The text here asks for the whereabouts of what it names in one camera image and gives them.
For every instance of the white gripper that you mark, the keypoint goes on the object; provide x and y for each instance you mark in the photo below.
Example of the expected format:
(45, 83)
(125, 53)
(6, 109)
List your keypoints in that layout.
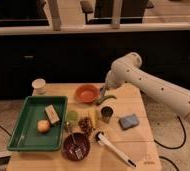
(111, 82)

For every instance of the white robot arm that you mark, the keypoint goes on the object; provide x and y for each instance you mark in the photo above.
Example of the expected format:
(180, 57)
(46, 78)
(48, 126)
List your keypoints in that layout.
(126, 69)

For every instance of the orange-red bowl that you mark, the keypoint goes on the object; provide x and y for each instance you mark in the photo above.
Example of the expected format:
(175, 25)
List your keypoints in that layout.
(86, 93)

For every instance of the dark maroon bowl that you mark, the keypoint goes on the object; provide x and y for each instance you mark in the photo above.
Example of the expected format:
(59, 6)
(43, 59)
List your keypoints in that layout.
(68, 146)

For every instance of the green cucumber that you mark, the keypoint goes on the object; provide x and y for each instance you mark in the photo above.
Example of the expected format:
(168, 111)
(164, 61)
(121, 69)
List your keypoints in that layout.
(104, 98)

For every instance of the metal cup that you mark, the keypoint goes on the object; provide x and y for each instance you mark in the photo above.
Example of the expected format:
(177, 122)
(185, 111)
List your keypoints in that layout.
(106, 113)

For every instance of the yellow banana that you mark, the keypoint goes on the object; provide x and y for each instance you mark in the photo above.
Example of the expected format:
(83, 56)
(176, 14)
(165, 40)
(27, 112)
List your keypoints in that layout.
(93, 117)

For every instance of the blue sponge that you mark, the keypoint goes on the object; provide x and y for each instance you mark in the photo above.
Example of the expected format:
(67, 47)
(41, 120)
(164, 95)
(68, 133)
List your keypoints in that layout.
(128, 122)

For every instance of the bunch of dark grapes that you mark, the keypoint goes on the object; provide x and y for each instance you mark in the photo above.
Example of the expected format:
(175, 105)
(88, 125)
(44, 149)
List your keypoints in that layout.
(85, 126)

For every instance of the light green cup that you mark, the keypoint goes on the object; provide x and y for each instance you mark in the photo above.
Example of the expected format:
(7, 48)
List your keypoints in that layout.
(72, 117)

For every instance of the white dish brush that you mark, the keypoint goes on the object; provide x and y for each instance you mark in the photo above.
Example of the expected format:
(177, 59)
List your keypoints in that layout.
(100, 137)

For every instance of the white paper cup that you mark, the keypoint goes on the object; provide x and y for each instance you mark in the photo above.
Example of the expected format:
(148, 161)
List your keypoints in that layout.
(39, 85)

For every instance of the metal fork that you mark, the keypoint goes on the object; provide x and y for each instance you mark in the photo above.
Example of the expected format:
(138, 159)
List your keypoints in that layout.
(77, 149)

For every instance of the yellow-red apple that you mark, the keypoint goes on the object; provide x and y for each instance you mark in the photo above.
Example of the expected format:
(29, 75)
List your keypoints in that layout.
(43, 126)

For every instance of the green plastic tray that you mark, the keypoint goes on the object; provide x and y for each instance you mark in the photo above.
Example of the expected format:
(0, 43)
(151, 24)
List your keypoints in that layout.
(26, 137)

